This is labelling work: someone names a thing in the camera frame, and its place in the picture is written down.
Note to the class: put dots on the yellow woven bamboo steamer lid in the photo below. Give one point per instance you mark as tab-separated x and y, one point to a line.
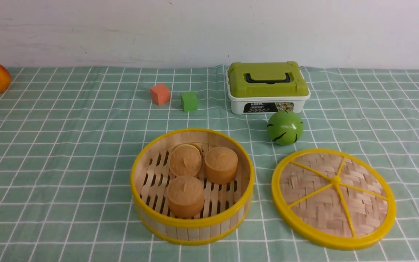
333	199

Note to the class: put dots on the yellow bamboo steamer basket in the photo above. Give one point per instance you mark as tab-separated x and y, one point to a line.
225	206

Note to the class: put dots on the brown steamed bun back right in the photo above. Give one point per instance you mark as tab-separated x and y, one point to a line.
220	165

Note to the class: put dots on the brown steamed bun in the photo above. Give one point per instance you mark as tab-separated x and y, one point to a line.
185	160
220	165
185	196

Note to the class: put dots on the green foam cube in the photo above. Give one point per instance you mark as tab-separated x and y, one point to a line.
189	101

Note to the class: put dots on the brown steamed bun back left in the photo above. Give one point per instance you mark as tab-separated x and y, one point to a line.
185	160

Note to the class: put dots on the orange foam cube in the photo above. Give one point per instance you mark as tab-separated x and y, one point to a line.
160	94

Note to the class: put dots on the green and white toy box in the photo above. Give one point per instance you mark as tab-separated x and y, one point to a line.
266	88

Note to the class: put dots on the brown steamed bun front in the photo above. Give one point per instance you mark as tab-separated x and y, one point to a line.
185	196

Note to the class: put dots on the green toy watermelon ball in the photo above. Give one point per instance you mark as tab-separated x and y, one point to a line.
285	128

